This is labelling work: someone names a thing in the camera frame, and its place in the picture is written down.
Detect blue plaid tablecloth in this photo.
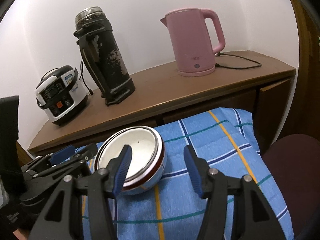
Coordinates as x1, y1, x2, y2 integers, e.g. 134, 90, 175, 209
75, 107, 295, 240

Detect tall black thermos flask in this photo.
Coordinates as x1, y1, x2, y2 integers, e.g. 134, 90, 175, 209
74, 7, 135, 106

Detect black rice cooker cable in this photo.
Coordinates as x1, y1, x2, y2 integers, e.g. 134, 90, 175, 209
79, 61, 94, 96

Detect stainless steel mixing bowl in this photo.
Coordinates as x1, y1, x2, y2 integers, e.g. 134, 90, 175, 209
93, 147, 167, 196

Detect black kettle power cable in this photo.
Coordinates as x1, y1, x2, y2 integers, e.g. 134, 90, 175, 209
215, 52, 263, 70

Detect pink electric kettle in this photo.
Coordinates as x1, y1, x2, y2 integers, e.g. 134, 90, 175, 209
160, 8, 226, 77

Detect small white enamel bowl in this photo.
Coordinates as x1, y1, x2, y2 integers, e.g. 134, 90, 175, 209
94, 126, 159, 181

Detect white black rice cooker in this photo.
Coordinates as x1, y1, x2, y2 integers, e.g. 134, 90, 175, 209
35, 65, 88, 126

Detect pink plastic bowl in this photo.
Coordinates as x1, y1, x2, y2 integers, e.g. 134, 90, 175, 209
124, 133, 167, 191

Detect brown wooden sideboard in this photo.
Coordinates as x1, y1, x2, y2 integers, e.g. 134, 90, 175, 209
28, 51, 296, 155

